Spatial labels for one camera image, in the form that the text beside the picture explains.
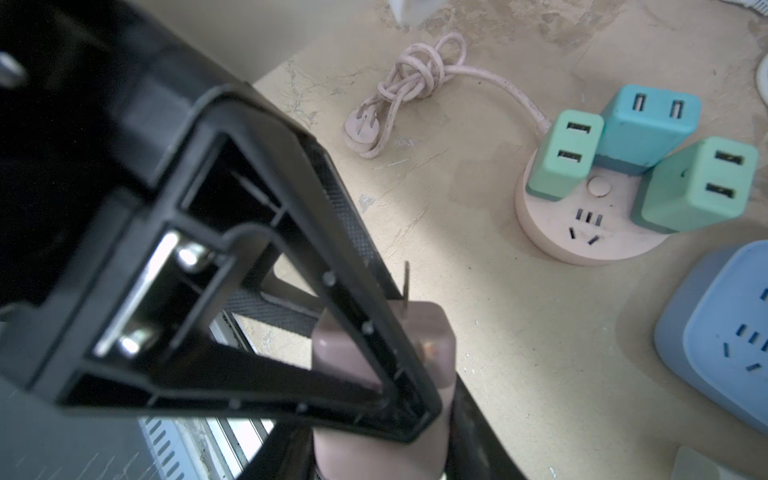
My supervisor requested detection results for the white square adapter cube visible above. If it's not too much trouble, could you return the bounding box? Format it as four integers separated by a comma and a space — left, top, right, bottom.
670, 446, 750, 480

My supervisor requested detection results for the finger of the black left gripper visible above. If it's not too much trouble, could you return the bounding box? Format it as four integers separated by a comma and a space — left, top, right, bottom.
35, 88, 442, 442
224, 149, 402, 336

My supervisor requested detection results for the teal plug adapter cube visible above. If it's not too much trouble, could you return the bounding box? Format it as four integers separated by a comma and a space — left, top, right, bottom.
593, 84, 702, 176

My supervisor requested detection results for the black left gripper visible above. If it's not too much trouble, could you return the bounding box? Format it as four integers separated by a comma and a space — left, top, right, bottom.
0, 0, 229, 385

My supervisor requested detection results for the green plug adapter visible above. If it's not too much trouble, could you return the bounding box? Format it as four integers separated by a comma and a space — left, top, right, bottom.
526, 110, 604, 201

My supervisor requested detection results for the green plug adapter cube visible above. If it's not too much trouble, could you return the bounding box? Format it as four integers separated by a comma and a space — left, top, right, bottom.
630, 136, 759, 234

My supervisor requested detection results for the pink round power strip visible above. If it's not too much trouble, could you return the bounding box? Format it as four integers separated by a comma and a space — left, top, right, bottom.
514, 160, 668, 266

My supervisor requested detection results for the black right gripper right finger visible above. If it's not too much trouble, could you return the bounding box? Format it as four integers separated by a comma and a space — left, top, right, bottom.
445, 376, 527, 480

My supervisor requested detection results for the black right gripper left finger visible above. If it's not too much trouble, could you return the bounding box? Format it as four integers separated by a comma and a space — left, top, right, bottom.
238, 423, 315, 480

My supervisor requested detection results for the pink plug adapter cube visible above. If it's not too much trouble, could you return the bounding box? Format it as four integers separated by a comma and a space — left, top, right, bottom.
310, 261, 457, 480

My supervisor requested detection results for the blue square power strip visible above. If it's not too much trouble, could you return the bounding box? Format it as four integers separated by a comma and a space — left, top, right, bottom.
654, 240, 767, 434

